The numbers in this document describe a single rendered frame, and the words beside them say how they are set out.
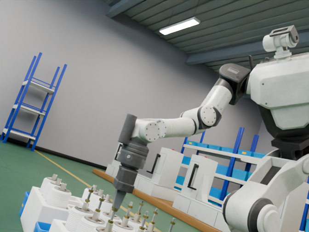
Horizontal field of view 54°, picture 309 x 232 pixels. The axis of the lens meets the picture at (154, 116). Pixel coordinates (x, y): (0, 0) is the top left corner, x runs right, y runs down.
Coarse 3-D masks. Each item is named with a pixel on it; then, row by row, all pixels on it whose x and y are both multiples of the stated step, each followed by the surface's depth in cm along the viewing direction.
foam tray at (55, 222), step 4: (56, 220) 114; (60, 220) 116; (52, 224) 114; (56, 224) 111; (60, 224) 112; (64, 224) 116; (52, 228) 113; (56, 228) 110; (60, 228) 107; (64, 228) 108
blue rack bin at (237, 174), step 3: (234, 168) 662; (234, 171) 661; (237, 171) 654; (240, 171) 647; (243, 171) 641; (246, 171) 635; (234, 174) 658; (237, 174) 652; (240, 174) 645; (243, 174) 639; (246, 174) 635; (234, 177) 656; (237, 177) 649; (240, 177) 643; (243, 177) 637; (246, 177) 636; (243, 180) 635; (246, 180) 637
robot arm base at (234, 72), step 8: (224, 64) 128; (232, 64) 128; (224, 72) 125; (232, 72) 124; (240, 72) 124; (248, 72) 124; (232, 80) 122; (240, 80) 121; (232, 88) 125; (240, 88) 124; (240, 96) 128; (232, 104) 131
